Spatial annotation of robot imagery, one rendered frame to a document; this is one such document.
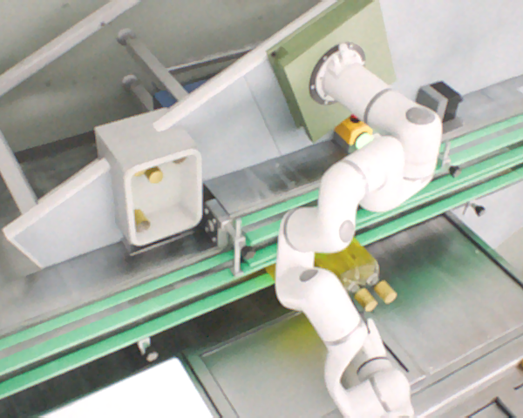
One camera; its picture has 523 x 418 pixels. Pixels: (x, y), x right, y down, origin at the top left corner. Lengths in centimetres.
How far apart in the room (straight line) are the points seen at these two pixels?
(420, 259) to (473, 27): 64
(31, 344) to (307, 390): 61
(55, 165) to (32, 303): 76
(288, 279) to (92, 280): 49
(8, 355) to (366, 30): 103
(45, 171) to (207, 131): 77
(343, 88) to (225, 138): 30
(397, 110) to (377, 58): 27
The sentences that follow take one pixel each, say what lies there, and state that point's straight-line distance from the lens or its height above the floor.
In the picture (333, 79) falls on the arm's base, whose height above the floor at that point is 86.
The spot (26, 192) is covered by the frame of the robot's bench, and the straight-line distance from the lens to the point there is 170.
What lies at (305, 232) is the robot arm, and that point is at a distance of 131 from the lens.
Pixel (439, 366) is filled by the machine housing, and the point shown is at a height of 130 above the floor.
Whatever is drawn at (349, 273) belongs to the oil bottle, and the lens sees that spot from 169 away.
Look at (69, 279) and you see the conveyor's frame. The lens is 164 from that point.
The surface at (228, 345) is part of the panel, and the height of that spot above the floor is 102.
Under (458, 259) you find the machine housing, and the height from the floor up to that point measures 105.
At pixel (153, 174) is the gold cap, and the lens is 153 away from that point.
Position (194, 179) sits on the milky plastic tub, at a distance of 157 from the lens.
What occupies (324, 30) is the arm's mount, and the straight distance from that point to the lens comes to 158.
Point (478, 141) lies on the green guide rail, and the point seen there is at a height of 92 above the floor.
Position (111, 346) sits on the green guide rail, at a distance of 162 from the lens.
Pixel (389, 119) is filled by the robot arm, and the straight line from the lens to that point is 147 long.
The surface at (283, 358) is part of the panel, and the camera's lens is 171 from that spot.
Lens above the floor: 190
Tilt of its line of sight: 37 degrees down
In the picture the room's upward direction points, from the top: 139 degrees clockwise
